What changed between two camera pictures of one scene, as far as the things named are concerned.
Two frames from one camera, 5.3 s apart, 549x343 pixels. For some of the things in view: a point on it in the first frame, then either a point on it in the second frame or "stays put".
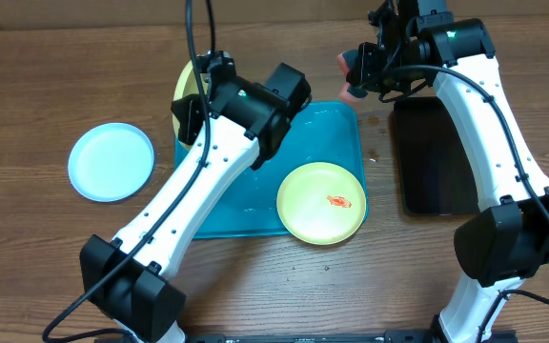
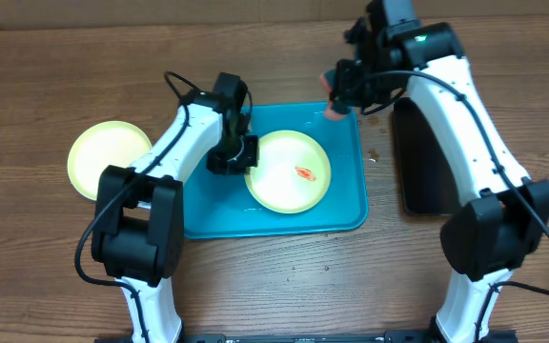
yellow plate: [321, 203] -> [294, 171]
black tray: [436, 177] stays put
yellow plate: [204, 82] -> [103, 144]
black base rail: [347, 336] stays put
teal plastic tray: [331, 131] stays put
